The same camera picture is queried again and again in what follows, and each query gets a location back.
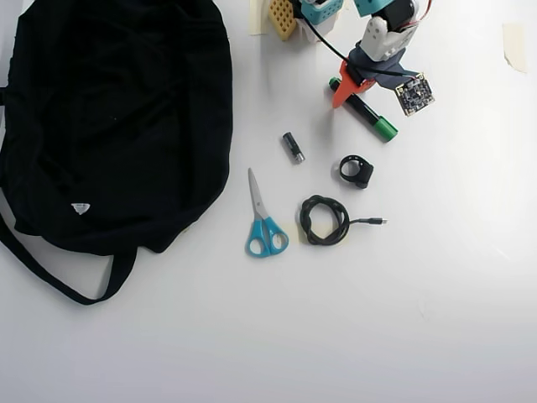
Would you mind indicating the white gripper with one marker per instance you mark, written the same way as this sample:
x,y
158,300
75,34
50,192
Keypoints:
x,y
345,86

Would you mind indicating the black marker with green cap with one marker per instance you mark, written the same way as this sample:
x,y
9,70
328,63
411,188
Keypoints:
x,y
368,112

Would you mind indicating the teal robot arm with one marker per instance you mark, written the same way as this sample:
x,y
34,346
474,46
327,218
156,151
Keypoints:
x,y
369,6

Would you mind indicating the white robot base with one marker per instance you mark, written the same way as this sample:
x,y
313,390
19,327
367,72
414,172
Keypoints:
x,y
323,32

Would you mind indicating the black fabric bag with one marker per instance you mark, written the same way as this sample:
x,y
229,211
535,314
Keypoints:
x,y
105,126

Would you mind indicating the yellow perforated block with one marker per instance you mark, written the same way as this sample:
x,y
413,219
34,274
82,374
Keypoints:
x,y
281,17

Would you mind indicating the black AA battery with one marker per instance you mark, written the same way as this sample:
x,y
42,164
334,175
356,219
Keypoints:
x,y
293,147

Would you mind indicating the narrow beige tape strip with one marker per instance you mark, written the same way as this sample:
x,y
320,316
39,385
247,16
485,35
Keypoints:
x,y
257,21

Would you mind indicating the torn beige tape piece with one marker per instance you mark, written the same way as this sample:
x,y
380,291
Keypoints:
x,y
516,46

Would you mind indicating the bare camera circuit board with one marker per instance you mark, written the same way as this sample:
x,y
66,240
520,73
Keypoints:
x,y
415,94

